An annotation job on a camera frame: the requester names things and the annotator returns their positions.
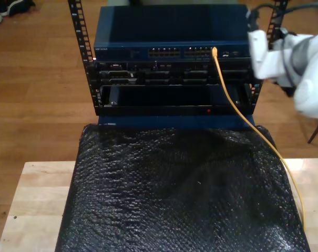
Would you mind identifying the yellow network cable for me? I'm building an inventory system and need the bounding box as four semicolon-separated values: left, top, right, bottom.
210;46;306;232

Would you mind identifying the dark wooden chair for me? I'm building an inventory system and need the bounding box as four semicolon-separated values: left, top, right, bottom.
307;119;318;144

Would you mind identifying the blue flat panel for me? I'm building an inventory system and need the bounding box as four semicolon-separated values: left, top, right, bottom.
97;115;257;131

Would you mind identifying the black rack tray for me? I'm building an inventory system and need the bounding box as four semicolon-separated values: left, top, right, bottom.
100;84;252;117

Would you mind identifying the black rack server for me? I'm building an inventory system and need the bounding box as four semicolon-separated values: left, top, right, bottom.
95;60;259;87

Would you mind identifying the black bubble mat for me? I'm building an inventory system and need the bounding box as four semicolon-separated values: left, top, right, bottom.
55;124;311;252

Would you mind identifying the dark sneaker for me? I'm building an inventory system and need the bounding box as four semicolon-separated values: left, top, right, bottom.
0;0;36;17

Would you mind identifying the gripper short black cable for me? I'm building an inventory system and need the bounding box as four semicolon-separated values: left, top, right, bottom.
281;39;299;87

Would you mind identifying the black perforated rack post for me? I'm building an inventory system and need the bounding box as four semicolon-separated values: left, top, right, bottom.
67;0;102;117
247;0;290;117

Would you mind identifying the blue network switch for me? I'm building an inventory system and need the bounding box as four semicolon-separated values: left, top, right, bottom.
94;4;261;63

